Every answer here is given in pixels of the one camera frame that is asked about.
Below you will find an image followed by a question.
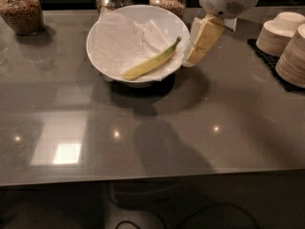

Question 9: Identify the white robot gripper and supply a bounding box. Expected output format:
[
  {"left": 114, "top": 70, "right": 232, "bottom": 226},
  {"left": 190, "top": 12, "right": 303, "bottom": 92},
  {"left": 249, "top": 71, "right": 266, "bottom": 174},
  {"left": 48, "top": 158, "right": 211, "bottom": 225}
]
[{"left": 183, "top": 0, "right": 258, "bottom": 68}]

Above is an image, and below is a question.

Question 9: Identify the yellow banana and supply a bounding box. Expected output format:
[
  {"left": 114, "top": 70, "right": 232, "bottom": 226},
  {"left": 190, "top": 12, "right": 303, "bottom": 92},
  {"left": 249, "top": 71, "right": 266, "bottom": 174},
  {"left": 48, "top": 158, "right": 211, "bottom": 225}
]
[{"left": 122, "top": 36, "right": 181, "bottom": 80}]

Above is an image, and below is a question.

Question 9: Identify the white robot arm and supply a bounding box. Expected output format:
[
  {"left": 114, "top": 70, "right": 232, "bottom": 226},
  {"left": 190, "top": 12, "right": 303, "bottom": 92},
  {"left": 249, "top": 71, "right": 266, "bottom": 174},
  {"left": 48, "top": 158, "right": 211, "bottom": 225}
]
[{"left": 183, "top": 0, "right": 258, "bottom": 67}]

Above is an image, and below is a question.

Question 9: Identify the white bowl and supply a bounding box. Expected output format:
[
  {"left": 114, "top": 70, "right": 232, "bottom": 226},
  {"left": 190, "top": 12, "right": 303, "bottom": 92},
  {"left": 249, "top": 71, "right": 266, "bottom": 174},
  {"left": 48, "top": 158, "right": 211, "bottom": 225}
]
[{"left": 86, "top": 4, "right": 192, "bottom": 89}]

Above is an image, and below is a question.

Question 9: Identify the right glass jar with grains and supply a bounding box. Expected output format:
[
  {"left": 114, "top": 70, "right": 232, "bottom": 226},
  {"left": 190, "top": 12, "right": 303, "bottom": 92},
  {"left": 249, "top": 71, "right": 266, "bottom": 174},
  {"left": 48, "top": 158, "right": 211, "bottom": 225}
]
[{"left": 148, "top": 0, "right": 187, "bottom": 20}]

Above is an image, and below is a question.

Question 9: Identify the glass jar with grains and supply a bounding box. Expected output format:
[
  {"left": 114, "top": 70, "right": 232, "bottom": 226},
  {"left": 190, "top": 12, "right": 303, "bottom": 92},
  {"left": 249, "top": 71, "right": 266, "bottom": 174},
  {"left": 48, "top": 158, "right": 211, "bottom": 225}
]
[
  {"left": 148, "top": 0, "right": 187, "bottom": 20},
  {"left": 0, "top": 0, "right": 45, "bottom": 35}
]

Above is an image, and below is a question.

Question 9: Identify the rear stack of paper bowls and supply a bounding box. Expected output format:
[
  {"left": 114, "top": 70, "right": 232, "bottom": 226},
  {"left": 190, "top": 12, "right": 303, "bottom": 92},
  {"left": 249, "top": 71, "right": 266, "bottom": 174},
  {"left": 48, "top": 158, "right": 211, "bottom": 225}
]
[{"left": 256, "top": 11, "right": 305, "bottom": 57}]

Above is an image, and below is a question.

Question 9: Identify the stack of paper bowls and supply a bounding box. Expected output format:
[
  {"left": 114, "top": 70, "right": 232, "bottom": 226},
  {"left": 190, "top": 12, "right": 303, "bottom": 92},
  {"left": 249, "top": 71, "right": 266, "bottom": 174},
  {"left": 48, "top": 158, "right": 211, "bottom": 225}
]
[
  {"left": 256, "top": 11, "right": 305, "bottom": 57},
  {"left": 275, "top": 24, "right": 305, "bottom": 88}
]

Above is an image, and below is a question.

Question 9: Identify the front stack of paper bowls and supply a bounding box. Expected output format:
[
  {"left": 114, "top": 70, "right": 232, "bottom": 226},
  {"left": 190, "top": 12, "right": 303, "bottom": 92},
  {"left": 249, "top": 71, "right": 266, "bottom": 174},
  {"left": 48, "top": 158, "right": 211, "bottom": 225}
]
[{"left": 275, "top": 24, "right": 305, "bottom": 88}]

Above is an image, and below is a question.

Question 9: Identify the left glass jar with grains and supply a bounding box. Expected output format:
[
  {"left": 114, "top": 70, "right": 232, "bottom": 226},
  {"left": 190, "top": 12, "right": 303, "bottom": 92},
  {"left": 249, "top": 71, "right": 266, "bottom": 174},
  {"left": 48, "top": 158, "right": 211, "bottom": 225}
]
[{"left": 0, "top": 0, "right": 45, "bottom": 35}]

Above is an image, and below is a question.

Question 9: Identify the black cable on floor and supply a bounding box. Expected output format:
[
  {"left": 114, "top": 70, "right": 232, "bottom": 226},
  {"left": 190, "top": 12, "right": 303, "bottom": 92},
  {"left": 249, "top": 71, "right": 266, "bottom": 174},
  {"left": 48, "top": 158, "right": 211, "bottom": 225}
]
[{"left": 108, "top": 181, "right": 261, "bottom": 229}]

